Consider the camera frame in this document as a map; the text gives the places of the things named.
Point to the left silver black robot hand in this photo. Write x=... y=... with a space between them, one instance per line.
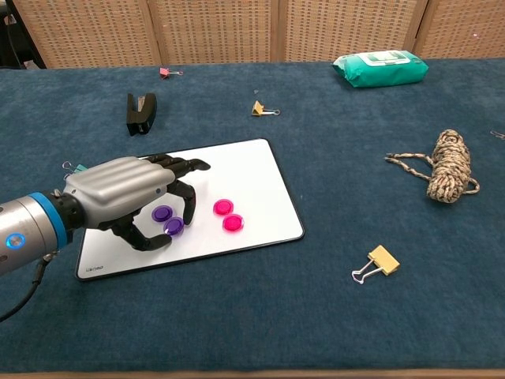
x=118 y=185

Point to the purple round magnet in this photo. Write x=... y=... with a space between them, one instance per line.
x=161 y=213
x=173 y=226

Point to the red round magnet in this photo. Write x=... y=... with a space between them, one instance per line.
x=233 y=223
x=223 y=207

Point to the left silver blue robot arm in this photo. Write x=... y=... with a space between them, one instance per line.
x=27 y=229

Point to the teal binder clip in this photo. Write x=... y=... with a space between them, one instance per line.
x=81 y=168

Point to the black stapler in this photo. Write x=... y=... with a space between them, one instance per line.
x=140 y=114

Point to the pink binder clip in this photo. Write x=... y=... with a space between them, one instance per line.
x=165 y=72

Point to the small yellow binder clip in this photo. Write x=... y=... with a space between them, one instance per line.
x=258 y=109

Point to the blue carpet table cover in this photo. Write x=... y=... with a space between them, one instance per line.
x=236 y=323

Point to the wicker folding screen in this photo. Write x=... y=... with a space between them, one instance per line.
x=217 y=31

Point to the large yellow binder clip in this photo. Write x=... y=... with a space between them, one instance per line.
x=384 y=259

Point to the green wet wipes pack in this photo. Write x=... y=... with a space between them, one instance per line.
x=380 y=71

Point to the white magnetic board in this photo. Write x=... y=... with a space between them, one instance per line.
x=252 y=177

